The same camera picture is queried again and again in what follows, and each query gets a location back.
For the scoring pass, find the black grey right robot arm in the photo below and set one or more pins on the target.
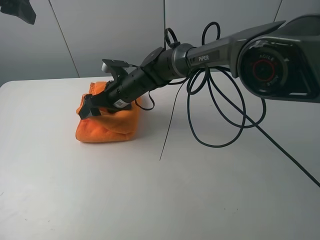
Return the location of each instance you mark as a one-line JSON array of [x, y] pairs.
[[276, 61]]

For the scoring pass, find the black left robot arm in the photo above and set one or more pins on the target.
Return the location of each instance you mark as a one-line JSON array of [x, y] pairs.
[[19, 8]]

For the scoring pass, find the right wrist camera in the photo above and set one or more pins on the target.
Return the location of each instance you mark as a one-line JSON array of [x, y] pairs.
[[116, 68]]

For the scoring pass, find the orange terry towel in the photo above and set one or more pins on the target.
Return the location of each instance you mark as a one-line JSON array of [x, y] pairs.
[[109, 127]]

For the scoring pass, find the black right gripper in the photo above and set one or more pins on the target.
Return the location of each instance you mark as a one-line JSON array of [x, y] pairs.
[[92, 104]]

